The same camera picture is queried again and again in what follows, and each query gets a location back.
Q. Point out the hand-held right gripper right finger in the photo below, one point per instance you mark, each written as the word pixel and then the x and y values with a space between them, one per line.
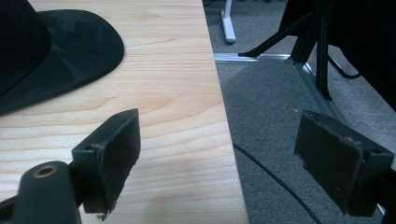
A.
pixel 339 165

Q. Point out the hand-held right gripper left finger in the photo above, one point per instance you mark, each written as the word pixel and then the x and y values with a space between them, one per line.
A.
pixel 109 161

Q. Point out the black cap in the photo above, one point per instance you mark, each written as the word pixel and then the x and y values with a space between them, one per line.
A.
pixel 46 53

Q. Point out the black curtain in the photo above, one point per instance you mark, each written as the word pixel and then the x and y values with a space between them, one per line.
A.
pixel 364 40

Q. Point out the black metal stand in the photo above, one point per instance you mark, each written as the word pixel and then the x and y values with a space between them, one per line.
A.
pixel 305 40

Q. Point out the white table leg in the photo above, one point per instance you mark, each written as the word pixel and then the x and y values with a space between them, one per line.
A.
pixel 228 25

